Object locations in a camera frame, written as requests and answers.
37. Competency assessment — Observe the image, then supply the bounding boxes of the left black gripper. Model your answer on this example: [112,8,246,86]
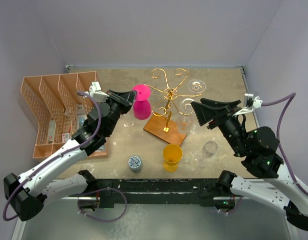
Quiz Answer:
[102,89,136,136]

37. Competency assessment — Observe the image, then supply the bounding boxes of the pink plastic goblet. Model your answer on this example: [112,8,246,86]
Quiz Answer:
[133,84,151,120]

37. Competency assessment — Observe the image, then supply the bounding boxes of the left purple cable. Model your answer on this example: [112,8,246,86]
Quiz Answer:
[3,91,103,222]

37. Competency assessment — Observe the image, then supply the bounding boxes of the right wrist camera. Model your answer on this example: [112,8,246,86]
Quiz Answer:
[234,93,263,116]

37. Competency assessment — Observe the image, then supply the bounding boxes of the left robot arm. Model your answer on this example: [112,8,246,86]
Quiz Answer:
[4,90,137,221]

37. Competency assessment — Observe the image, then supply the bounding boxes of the clear wine glass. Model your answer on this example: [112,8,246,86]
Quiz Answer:
[177,98,196,135]
[193,140,218,169]
[187,79,206,96]

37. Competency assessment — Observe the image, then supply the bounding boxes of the gold wine glass rack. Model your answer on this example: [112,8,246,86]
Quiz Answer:
[143,68,202,146]

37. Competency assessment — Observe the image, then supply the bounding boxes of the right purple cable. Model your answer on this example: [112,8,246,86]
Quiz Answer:
[261,92,308,201]

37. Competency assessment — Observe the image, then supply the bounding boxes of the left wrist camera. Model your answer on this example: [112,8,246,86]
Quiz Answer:
[89,81,108,103]

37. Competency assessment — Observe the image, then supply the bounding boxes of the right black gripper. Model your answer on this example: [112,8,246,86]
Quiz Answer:
[189,97,247,156]

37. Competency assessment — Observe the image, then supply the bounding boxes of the patterned round tin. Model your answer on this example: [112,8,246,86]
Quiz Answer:
[128,155,143,173]

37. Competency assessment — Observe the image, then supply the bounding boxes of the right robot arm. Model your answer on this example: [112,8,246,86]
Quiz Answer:
[191,98,308,231]

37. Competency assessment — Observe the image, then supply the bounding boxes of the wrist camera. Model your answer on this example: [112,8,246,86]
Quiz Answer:
[89,81,108,103]
[234,93,263,116]

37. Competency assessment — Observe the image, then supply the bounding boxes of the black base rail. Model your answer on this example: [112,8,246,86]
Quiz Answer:
[71,178,238,208]

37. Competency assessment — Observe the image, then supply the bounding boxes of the pink plastic desk organizer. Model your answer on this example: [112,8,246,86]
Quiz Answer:
[21,71,99,162]

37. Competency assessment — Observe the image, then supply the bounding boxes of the lower purple cable loop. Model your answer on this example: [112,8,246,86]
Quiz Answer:
[77,186,127,223]

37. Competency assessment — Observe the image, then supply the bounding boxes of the yellow plastic goblet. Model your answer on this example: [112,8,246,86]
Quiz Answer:
[162,144,182,173]

